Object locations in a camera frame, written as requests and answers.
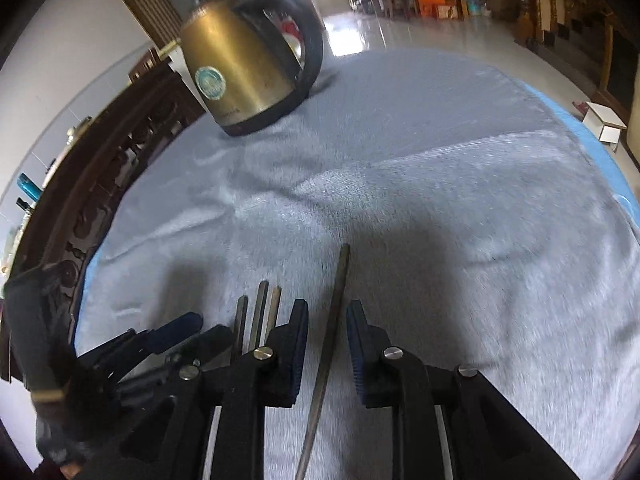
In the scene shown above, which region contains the gold electric kettle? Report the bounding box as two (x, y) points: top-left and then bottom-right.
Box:
(180, 0), (324, 136)

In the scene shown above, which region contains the small white stool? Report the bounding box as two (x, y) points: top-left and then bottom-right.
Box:
(582, 102), (627, 152)

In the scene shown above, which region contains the blue round table cover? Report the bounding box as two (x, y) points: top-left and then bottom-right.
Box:
(518, 79), (639, 226)

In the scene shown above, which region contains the teal thermos bottle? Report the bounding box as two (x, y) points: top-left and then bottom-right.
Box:
(17, 172), (42, 202)

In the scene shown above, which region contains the dark chopstick one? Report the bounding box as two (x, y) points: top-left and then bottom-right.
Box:
(295, 244), (350, 480)

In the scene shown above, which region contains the grey tablecloth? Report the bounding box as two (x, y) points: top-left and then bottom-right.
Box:
(75, 50), (639, 479)

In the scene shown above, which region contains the dark wooden sideboard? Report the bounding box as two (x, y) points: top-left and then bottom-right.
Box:
(0, 46), (206, 384)

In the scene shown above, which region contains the blue water jug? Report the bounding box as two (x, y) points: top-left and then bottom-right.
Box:
(465, 0), (482, 16)

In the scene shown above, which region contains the person's left hand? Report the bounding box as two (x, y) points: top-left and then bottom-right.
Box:
(60, 462), (82, 480)

